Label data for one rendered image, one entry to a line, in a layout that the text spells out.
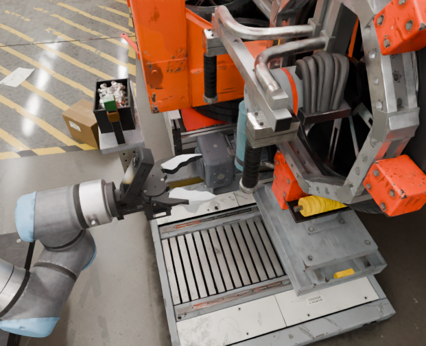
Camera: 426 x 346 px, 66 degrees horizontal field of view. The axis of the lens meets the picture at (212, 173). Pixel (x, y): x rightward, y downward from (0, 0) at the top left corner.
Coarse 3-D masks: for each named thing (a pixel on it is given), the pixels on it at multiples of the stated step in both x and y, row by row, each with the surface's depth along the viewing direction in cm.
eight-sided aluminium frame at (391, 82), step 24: (288, 0) 81; (360, 0) 57; (384, 0) 55; (288, 24) 92; (360, 24) 58; (384, 72) 56; (408, 72) 56; (384, 96) 56; (408, 96) 57; (384, 120) 57; (408, 120) 57; (288, 144) 103; (384, 144) 59; (312, 168) 96; (360, 168) 67; (312, 192) 90; (336, 192) 79; (360, 192) 71
